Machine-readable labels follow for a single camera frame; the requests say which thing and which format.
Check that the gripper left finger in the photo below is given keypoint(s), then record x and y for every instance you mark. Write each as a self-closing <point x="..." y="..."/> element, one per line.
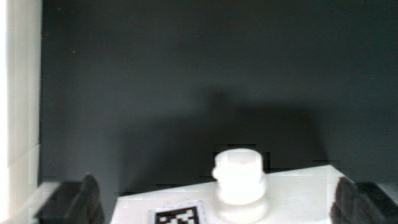
<point x="73" y="205"/>

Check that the white cabinet box body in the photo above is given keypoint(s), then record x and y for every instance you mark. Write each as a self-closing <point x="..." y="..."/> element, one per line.
<point x="247" y="198"/>

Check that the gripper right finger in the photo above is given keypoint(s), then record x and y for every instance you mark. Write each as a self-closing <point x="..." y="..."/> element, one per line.
<point x="365" y="203"/>

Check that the white cabinet block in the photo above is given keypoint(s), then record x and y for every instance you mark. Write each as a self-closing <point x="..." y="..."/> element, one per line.
<point x="20" y="86"/>

